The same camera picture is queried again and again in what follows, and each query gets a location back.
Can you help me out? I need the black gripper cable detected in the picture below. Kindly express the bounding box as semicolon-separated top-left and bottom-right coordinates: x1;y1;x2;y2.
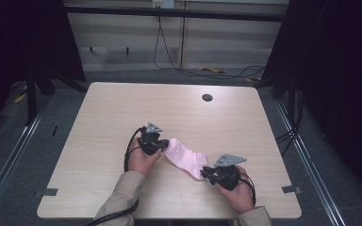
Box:
85;125;147;226
239;171;257;208

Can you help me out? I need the grey tape strip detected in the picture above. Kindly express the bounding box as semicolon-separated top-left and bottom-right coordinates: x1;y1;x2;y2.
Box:
41;187;59;197
281;185;303;195

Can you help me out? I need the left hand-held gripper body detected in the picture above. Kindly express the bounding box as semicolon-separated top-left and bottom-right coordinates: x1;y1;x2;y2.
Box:
137;121;166;157

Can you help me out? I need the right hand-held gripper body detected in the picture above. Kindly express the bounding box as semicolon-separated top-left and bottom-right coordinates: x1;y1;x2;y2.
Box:
213;153;248;192

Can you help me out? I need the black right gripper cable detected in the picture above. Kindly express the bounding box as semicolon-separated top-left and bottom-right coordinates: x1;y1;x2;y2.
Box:
239;171;257;208

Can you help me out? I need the bundle of black cables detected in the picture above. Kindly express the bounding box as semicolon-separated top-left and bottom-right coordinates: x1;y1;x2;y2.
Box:
274;90;306;156

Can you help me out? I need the person's left hand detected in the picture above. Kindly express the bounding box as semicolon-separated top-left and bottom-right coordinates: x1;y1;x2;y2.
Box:
127;137;164;177

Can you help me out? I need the black floor cable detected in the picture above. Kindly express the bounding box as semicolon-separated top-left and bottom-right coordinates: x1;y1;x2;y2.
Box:
153;15;267;80

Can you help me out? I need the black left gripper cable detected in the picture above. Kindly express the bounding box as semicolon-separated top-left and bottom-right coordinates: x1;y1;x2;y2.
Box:
85;125;147;226

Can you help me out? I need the yellow object on floor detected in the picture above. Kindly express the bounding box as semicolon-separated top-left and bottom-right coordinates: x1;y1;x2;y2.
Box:
198;65;228;75

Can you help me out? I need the yellow tape piece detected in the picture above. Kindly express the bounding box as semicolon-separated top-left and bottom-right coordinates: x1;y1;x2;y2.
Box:
13;85;28;105

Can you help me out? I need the black horizontal metal bar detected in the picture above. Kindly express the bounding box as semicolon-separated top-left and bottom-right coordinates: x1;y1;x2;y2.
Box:
63;4;288;23

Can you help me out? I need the person's right hand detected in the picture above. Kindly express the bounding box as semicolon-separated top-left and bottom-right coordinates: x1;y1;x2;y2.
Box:
214;165;256;215

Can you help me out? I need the metal floor rail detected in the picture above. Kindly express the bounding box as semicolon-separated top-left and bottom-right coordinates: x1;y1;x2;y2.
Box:
274;100;347;226
0;103;50;220

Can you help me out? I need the black metal stand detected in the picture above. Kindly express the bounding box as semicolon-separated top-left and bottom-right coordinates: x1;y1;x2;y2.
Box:
25;67;58;126

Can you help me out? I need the black curtain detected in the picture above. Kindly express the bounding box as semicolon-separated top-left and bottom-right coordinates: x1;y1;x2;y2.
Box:
0;0;87;135
261;0;362;206

